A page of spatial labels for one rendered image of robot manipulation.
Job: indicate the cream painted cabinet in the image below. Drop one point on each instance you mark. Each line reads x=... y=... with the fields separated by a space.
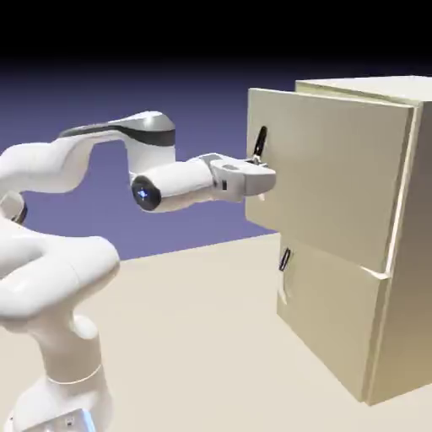
x=405 y=236

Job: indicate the cream small cabinet door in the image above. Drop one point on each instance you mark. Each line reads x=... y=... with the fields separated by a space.
x=330 y=320

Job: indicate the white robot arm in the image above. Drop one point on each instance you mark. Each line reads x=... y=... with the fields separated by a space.
x=152 y=162

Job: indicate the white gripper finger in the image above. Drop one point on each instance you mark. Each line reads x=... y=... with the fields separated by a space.
x=261 y=196
x=255 y=160

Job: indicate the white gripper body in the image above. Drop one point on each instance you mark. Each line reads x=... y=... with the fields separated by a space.
x=258 y=181

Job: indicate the cream large cabinet door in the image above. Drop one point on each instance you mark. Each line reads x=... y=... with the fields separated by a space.
x=330 y=175

